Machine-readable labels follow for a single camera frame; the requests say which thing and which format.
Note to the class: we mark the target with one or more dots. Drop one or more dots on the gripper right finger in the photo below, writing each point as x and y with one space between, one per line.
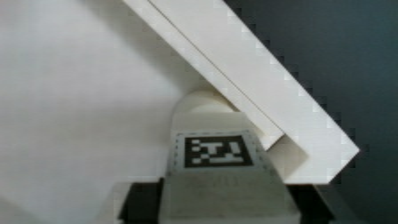
320 205

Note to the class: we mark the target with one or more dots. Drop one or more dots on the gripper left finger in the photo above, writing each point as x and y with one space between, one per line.
132 202

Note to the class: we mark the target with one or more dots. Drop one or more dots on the white leg with tag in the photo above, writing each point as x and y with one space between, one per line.
222 186

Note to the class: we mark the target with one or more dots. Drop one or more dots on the white square tabletop part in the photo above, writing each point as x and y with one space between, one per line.
103 61

